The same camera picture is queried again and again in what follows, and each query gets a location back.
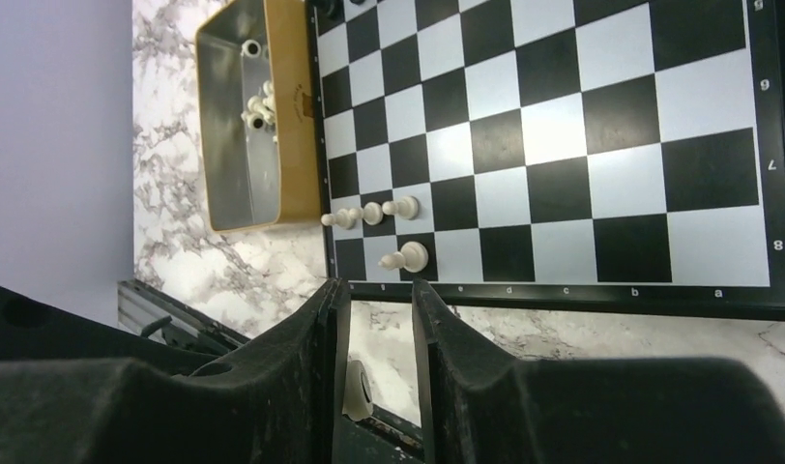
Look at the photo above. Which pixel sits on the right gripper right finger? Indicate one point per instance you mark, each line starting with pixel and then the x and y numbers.
pixel 481 404

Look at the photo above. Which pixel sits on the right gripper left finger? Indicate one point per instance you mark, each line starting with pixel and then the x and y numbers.
pixel 76 391

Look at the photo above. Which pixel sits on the white pawn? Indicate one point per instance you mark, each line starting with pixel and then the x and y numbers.
pixel 412 257
pixel 341 218

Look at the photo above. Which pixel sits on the white chess piece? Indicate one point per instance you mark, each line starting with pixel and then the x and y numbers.
pixel 406 207
pixel 371 213

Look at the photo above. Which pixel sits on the gold tin with white pieces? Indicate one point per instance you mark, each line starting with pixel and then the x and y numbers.
pixel 256 111

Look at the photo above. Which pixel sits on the black and white chessboard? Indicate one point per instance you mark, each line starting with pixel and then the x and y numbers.
pixel 619 156

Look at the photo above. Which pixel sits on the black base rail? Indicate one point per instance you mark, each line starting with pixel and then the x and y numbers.
pixel 144 310

